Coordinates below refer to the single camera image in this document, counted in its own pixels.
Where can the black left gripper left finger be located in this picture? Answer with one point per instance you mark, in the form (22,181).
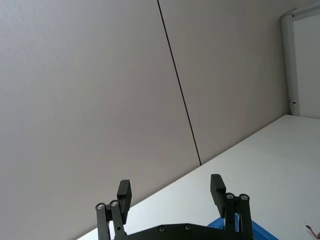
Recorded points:
(124,200)

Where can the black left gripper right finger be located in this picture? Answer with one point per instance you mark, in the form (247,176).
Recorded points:
(218,197)

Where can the blue plastic box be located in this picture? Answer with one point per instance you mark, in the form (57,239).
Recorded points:
(260,231)

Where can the white panel with grey frame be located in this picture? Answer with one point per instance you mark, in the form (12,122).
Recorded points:
(303,62)

